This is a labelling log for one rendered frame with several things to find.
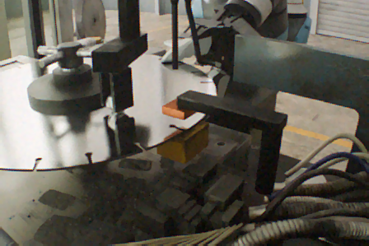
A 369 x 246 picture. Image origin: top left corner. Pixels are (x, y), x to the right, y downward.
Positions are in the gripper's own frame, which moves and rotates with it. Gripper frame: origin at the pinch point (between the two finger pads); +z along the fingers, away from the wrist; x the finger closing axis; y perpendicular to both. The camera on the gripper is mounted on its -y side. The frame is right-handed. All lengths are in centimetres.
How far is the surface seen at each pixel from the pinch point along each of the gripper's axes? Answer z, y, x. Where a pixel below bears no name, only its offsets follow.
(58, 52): 10.1, -0.5, 20.2
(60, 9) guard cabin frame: -7, 49, 7
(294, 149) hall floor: -67, 43, -152
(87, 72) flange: 9.4, -1.6, 16.4
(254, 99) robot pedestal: -21.9, 10.4, -31.6
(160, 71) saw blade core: 2.2, -2.1, 9.0
